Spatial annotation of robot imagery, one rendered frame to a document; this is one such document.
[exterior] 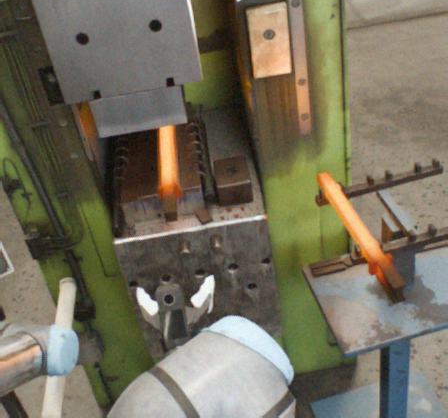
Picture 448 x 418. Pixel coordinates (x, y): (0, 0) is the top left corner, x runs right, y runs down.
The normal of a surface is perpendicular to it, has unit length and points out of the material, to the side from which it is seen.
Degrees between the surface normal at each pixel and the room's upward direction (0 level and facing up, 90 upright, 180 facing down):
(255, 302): 90
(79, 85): 90
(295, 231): 90
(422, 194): 0
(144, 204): 90
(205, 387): 32
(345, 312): 0
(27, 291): 0
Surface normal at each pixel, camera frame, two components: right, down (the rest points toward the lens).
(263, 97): 0.10, 0.59
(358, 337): -0.14, -0.79
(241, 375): 0.26, -0.38
